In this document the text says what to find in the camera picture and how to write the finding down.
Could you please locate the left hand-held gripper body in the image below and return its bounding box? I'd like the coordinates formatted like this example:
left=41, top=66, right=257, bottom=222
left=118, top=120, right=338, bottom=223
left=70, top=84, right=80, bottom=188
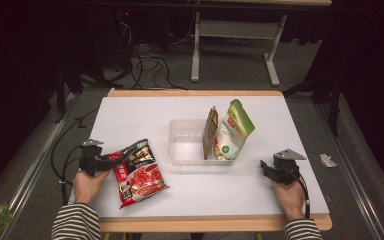
left=78, top=138, right=105, bottom=178

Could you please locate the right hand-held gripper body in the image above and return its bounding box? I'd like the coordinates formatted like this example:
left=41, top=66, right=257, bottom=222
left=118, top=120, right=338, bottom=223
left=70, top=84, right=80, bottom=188
left=271, top=148, right=307, bottom=186

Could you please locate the red and black snack packet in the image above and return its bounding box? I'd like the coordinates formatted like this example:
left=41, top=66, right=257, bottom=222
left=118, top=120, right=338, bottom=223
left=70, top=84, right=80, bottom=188
left=108, top=138, right=170, bottom=210

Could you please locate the green and white snack packet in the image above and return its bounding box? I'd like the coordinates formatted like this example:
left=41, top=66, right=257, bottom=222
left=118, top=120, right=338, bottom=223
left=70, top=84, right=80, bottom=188
left=213, top=98, right=256, bottom=161

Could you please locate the brown snack packet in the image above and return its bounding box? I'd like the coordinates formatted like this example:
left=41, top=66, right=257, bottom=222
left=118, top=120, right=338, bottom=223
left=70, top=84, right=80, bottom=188
left=202, top=105, right=220, bottom=161

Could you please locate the clear plastic container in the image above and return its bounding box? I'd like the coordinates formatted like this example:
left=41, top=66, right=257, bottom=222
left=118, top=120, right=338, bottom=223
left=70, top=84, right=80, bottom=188
left=167, top=118, right=238, bottom=167

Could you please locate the person's right hand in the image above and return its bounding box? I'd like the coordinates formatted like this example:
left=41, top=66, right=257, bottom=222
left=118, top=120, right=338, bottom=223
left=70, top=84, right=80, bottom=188
left=272, top=179, right=305, bottom=222

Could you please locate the person's left hand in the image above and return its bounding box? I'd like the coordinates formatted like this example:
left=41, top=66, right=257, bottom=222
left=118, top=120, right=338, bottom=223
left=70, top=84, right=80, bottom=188
left=72, top=168, right=112, bottom=205

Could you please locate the crumpled white wrapper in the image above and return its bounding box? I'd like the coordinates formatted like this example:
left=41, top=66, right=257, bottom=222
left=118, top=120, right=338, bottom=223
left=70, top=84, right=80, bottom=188
left=319, top=153, right=339, bottom=169

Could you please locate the black metal stand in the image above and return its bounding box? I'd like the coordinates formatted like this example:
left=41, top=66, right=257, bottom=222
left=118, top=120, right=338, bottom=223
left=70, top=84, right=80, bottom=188
left=53, top=62, right=114, bottom=125
left=282, top=71, right=344, bottom=138

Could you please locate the white table sheet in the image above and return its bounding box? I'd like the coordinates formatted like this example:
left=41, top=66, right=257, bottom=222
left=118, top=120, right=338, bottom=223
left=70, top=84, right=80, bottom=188
left=69, top=95, right=330, bottom=218

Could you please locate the black computer tower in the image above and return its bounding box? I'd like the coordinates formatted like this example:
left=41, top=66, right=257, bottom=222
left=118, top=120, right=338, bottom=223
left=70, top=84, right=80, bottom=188
left=91, top=9, right=136, bottom=69

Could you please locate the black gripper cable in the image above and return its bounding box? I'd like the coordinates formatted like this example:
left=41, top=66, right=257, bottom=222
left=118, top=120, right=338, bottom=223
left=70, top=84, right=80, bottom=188
left=50, top=108, right=96, bottom=206
left=284, top=168, right=312, bottom=220

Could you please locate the metal floor rail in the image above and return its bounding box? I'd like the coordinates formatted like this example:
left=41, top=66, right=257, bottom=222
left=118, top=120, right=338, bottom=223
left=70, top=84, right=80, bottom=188
left=0, top=93, right=78, bottom=240
left=314, top=102, right=384, bottom=240

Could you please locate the tangle of black floor cables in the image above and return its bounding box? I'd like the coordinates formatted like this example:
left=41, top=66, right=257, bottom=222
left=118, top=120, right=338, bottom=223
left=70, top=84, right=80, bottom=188
left=113, top=13, right=188, bottom=91

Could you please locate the white metal desk frame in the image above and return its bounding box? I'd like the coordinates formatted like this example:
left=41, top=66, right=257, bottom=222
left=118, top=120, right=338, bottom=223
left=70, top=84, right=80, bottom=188
left=190, top=0, right=333, bottom=88

